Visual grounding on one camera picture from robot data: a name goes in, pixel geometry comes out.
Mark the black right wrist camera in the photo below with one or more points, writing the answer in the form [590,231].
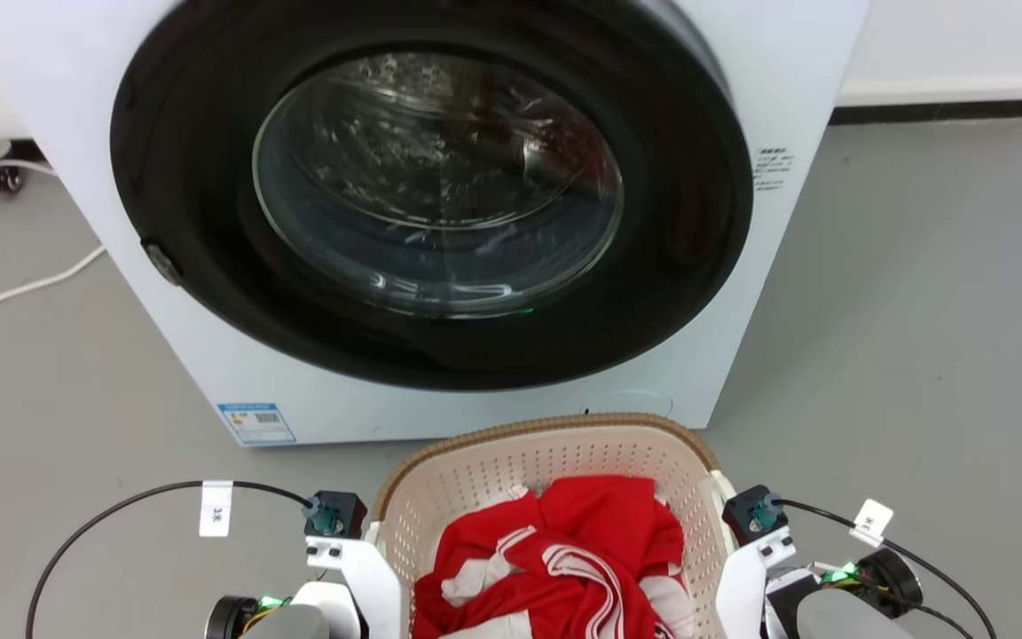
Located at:
[746,515]

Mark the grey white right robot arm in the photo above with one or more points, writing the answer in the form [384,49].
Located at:
[839,617]

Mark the white front-load washing machine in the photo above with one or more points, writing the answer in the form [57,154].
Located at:
[76,222]

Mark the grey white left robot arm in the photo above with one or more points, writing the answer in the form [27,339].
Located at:
[289,623]

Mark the black and white baseboard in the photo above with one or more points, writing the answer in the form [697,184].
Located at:
[946,99]

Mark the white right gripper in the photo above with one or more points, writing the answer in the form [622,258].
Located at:
[742,586]

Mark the black round washer door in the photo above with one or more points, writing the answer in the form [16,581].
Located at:
[671,266]

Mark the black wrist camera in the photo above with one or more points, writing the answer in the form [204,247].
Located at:
[342,510]
[746,515]

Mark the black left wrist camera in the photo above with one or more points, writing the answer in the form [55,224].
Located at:
[342,510]

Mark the red and white garment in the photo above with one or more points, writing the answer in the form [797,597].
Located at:
[564,550]

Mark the grey washer door latch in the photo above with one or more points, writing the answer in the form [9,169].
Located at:
[161,262]

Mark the white text warning sticker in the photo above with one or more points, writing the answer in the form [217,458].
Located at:
[773,169]

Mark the blue energy label sticker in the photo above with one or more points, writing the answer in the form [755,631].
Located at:
[255,423]

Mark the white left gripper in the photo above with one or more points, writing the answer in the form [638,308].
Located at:
[373,577]

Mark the beige perforated laundry basket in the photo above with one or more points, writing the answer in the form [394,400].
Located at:
[493,466]

